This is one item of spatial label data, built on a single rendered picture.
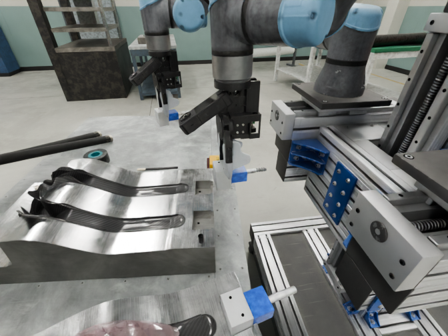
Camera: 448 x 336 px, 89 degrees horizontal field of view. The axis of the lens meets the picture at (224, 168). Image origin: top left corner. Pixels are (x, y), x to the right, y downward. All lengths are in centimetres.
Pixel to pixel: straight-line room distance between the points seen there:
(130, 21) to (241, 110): 645
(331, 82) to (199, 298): 68
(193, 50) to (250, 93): 644
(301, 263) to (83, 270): 100
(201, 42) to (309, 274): 630
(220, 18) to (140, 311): 47
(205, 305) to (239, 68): 40
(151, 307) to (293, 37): 45
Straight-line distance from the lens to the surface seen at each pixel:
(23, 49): 764
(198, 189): 62
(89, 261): 54
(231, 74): 43
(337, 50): 80
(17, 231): 56
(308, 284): 125
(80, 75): 448
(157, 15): 80
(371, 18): 80
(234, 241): 58
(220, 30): 43
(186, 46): 686
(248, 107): 47
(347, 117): 85
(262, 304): 43
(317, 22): 36
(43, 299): 61
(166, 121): 88
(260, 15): 38
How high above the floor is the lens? 126
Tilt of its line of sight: 35 degrees down
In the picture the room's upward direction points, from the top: straight up
